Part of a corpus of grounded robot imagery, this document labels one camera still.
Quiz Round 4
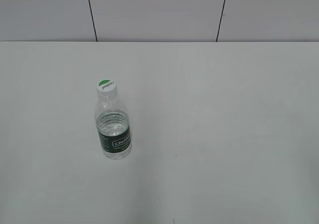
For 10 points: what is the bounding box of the clear Cestbon water bottle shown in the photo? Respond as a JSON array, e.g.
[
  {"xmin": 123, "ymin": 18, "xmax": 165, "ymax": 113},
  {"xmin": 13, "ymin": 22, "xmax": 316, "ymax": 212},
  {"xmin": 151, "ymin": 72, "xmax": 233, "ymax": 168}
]
[{"xmin": 94, "ymin": 78, "xmax": 133, "ymax": 160}]

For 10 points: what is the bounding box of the white green bottle cap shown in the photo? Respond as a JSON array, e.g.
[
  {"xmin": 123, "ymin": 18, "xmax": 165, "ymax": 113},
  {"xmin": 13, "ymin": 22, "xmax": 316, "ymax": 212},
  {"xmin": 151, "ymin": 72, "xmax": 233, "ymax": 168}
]
[{"xmin": 96, "ymin": 79, "xmax": 118, "ymax": 97}]

